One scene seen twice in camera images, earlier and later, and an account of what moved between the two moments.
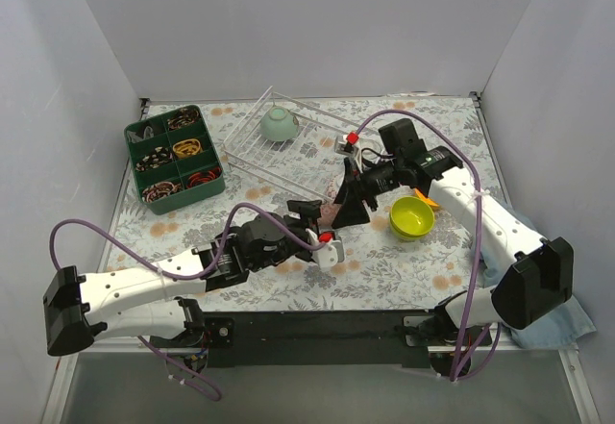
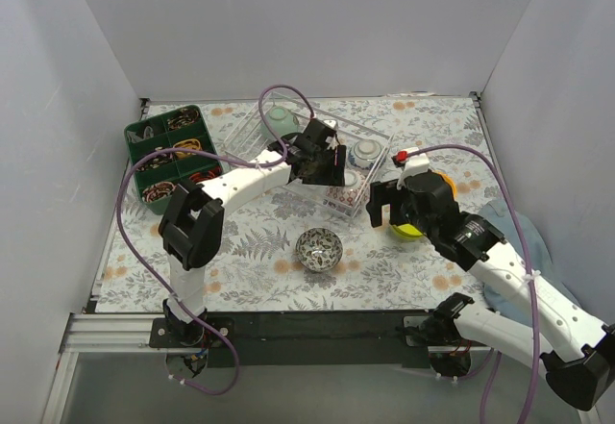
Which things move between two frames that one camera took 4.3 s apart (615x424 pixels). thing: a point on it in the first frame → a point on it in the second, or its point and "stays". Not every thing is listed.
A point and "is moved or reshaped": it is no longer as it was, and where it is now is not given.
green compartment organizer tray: x=173 y=160 stays
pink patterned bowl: x=329 y=212 is moved or reshaped
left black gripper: x=302 y=224 → x=332 y=165
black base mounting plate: x=381 y=338 stays
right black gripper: x=358 y=188 → x=384 y=198
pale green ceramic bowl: x=279 y=125 stays
